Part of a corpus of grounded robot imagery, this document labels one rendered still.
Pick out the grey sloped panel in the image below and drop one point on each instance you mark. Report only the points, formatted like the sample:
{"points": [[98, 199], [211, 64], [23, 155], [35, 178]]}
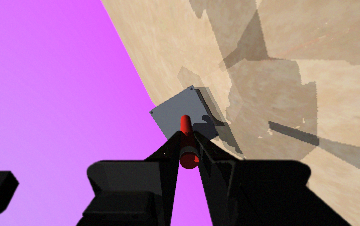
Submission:
{"points": [[168, 114]]}

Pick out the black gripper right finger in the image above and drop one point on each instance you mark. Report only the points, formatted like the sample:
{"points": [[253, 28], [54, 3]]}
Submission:
{"points": [[221, 174]]}

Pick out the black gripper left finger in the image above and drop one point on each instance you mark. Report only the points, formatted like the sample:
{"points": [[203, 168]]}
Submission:
{"points": [[157, 173]]}

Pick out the dark red peg with white band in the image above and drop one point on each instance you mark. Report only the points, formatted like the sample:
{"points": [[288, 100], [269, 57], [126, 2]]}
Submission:
{"points": [[188, 152]]}

